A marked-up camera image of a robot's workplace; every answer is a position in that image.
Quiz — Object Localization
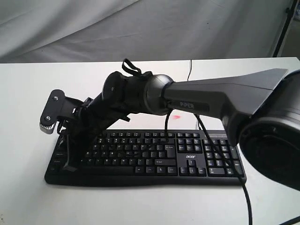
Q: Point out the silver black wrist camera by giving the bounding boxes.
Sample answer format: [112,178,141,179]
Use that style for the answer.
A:
[39,89,65,135]

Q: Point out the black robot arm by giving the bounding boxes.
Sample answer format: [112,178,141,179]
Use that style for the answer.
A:
[45,60,300,190]

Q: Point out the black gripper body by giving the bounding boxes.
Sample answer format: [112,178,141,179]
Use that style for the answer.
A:
[57,96,110,159]

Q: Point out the black acer keyboard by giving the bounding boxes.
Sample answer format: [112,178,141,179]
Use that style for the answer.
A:
[45,130,247,187]

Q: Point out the black tripod stand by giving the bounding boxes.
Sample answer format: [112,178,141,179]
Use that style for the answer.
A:
[272,0,299,58]

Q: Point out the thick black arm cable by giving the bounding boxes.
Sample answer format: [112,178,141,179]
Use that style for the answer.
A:
[163,110,254,225]

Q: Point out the grey backdrop cloth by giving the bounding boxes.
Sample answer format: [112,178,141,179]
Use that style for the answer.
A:
[0,0,292,63]

